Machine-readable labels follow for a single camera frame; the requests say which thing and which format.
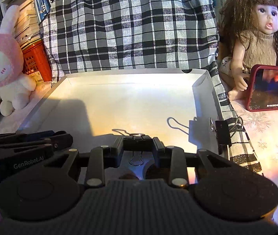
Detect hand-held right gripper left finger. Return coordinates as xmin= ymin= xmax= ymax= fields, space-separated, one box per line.
xmin=40 ymin=136 xmax=125 ymax=188

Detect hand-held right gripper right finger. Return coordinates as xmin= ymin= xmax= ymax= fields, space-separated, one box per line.
xmin=152 ymin=136 xmax=237 ymax=188

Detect stack of white books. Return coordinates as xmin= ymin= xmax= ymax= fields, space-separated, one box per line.
xmin=2 ymin=0 xmax=44 ymax=44

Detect red plastic crate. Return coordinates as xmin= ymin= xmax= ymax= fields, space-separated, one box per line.
xmin=22 ymin=39 xmax=52 ymax=82

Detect black binder clip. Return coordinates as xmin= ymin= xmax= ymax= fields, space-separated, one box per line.
xmin=209 ymin=116 xmax=245 ymax=150
xmin=123 ymin=133 xmax=153 ymax=165

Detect long-haired doll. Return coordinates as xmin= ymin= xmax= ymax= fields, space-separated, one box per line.
xmin=217 ymin=0 xmax=278 ymax=101

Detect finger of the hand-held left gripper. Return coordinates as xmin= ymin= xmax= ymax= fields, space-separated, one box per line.
xmin=0 ymin=132 xmax=74 ymax=152
xmin=0 ymin=130 xmax=57 ymax=142

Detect red-cased smartphone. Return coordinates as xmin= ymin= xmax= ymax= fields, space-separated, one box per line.
xmin=247 ymin=64 xmax=278 ymax=112

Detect draped black white plaid cloth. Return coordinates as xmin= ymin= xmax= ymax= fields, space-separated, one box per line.
xmin=40 ymin=0 xmax=221 ymax=79

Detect white cardboard box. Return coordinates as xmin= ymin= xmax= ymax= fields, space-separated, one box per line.
xmin=17 ymin=69 xmax=230 ymax=182

